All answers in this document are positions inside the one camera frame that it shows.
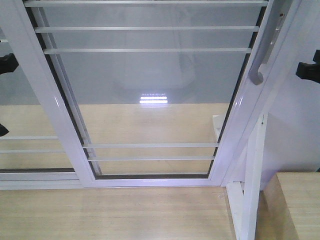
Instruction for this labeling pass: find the white sliding glass door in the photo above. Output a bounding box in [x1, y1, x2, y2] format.
[0, 0, 301, 188]

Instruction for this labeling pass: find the white door handle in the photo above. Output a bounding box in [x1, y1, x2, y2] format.
[248, 0, 292, 86]

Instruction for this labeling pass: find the light wooden block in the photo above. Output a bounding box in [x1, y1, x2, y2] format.
[255, 172, 320, 240]

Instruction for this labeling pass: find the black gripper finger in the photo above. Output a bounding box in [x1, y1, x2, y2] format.
[0, 53, 19, 74]
[295, 49, 320, 83]

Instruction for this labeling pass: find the light wooden base platform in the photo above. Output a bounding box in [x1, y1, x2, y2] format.
[0, 103, 301, 240]

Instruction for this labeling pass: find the white fixed glass door panel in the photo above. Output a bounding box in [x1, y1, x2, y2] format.
[0, 27, 85, 191]

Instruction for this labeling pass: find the white triangular support bracket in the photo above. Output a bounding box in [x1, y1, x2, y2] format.
[226, 113, 268, 240]

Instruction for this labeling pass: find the white partition wall panel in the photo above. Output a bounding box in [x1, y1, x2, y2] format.
[261, 0, 320, 187]

